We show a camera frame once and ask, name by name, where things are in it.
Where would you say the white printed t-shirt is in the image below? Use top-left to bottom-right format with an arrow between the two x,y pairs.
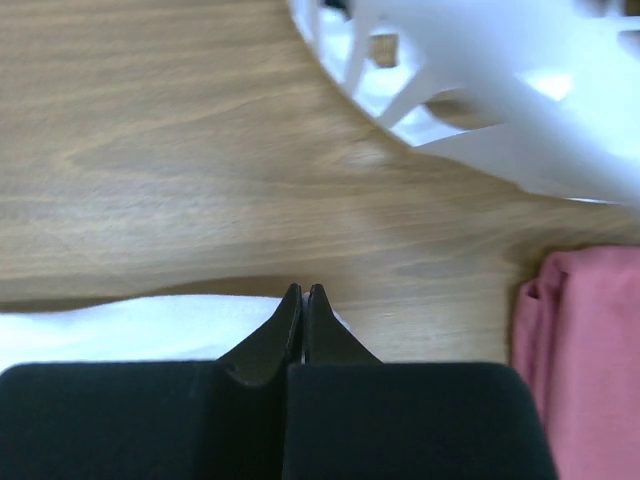
1,294 -> 281,371

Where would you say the folded red t-shirt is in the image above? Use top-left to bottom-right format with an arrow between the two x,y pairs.
511,246 -> 639,479

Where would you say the white plastic laundry basket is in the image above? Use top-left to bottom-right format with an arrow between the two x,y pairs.
288,1 -> 639,208

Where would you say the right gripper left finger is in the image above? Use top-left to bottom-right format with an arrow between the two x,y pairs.
1,285 -> 302,479

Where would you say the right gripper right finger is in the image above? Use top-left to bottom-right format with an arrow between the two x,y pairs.
282,285 -> 557,479

